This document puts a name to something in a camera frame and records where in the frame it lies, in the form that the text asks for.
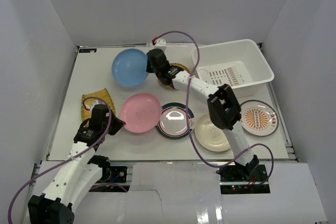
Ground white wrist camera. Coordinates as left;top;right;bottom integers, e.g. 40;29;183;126
152;38;167;51
84;100;100;112

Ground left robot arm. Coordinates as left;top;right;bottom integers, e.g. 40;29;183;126
28;103;125;223

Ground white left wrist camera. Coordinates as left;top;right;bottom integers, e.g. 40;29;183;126
84;100;100;112

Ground pink round plate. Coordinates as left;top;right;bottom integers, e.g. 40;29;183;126
120;92;162;133

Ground cream round plate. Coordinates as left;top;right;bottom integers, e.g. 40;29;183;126
194;114;230;152

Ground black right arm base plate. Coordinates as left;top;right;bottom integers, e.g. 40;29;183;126
216;164;268;183

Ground white plate orange sun pattern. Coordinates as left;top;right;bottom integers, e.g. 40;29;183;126
240;100;279;137

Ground round bamboo pattern plate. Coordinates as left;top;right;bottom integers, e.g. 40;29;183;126
160;62;191;91

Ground blue round plate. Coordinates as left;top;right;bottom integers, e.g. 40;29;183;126
111;48;149;88

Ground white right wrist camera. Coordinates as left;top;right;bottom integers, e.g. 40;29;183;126
152;38;167;51

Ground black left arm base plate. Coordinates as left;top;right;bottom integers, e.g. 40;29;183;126
98;166;128;183

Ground fan-shaped bamboo pattern plate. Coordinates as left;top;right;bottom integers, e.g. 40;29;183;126
81;88;116;121

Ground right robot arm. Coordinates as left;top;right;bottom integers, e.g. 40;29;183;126
146;48;259;182

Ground white plate green red rim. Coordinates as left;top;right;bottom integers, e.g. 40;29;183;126
155;102;195;140

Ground black label sticker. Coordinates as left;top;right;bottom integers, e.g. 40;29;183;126
78;48;97;53

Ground white plastic bin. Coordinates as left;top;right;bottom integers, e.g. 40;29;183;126
192;39;275;98

